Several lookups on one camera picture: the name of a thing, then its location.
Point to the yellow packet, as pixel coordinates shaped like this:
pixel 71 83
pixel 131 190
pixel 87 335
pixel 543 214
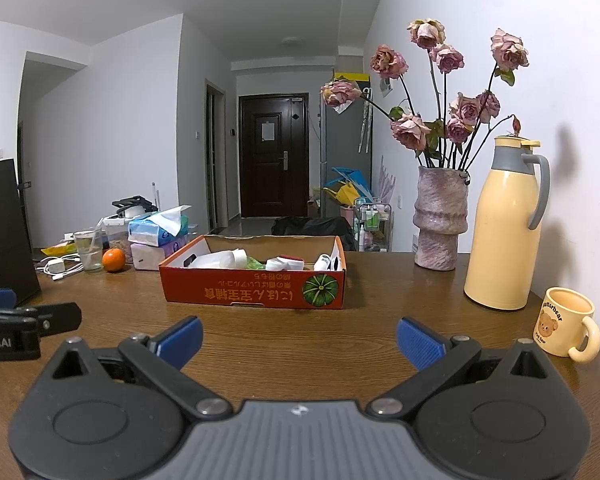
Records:
pixel 57 249

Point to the clear container with white lid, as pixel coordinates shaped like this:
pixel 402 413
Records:
pixel 116 232

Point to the white charger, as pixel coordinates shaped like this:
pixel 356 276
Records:
pixel 55 266

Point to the green packet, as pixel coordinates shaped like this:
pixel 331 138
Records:
pixel 255 263

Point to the yellow bag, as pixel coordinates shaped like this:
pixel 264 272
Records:
pixel 345 192

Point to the black paper bag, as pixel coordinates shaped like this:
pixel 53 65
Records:
pixel 5 230

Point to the grey refrigerator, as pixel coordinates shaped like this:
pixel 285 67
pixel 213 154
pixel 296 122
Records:
pixel 345 155

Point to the purple tissue pack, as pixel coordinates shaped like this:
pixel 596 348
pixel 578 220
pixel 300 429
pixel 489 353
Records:
pixel 152 255

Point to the bunch of dried pink roses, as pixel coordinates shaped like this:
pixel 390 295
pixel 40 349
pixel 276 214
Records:
pixel 445 90

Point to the glass cup with straw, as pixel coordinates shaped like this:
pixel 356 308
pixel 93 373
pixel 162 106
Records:
pixel 89 251

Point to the orange-edged cardboard box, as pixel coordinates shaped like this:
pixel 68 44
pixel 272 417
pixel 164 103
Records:
pixel 252 282

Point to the white round appliance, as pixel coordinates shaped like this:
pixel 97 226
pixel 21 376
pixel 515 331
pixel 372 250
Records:
pixel 136 210

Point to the yellow and black box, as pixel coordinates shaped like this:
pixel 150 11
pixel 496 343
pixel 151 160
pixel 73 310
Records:
pixel 352 80

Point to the cream thermos jug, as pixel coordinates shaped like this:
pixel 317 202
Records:
pixel 510 225

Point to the dark brown door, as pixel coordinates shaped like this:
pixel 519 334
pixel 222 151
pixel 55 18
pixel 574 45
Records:
pixel 272 155

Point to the black covered chair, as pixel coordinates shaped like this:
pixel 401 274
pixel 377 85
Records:
pixel 315 228

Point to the black folding stand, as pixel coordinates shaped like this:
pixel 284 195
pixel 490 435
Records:
pixel 132 203

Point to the metal trolley rack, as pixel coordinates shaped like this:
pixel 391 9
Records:
pixel 372 225

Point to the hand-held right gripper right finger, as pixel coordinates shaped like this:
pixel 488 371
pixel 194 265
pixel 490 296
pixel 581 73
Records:
pixel 421 344

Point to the paper sheet on door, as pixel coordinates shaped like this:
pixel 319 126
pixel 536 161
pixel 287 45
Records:
pixel 268 131

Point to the blue tissue pack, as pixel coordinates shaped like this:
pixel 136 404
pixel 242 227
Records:
pixel 157 227

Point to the blue plastic bag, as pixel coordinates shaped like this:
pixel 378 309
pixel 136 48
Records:
pixel 352 177

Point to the white tube with black cap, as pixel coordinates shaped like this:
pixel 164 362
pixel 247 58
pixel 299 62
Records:
pixel 327 262

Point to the cream bear mug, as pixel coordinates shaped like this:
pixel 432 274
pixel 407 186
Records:
pixel 567 322

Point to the purple fairy wings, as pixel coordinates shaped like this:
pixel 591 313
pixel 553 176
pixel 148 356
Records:
pixel 387 180

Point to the white plastic bottle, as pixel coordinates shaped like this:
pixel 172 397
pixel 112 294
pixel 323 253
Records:
pixel 220 260

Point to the pink ceramic vase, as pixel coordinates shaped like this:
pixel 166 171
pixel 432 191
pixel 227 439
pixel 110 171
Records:
pixel 440 220

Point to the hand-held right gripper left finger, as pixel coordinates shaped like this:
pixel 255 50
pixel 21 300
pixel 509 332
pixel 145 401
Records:
pixel 185 338

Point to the orange fruit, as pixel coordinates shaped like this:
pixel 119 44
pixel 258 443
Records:
pixel 113 260

